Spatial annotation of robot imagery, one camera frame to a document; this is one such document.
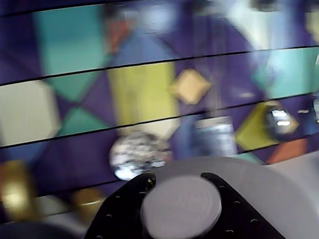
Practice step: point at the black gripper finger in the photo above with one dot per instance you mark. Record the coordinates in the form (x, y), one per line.
(239, 221)
(117, 219)

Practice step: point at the gray pot lid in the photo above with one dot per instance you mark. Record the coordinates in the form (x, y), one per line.
(182, 206)

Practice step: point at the metal skimmer spoon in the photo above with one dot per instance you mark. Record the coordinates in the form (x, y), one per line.
(139, 152)

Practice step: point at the blue toy play kitchen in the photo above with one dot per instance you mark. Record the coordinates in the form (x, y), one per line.
(82, 154)

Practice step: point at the metal slotted spatula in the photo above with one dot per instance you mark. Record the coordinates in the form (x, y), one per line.
(216, 137)

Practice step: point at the gold toy faucet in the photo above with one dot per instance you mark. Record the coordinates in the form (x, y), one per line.
(15, 191)

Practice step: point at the metal ladle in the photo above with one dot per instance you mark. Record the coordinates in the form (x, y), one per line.
(280, 119)

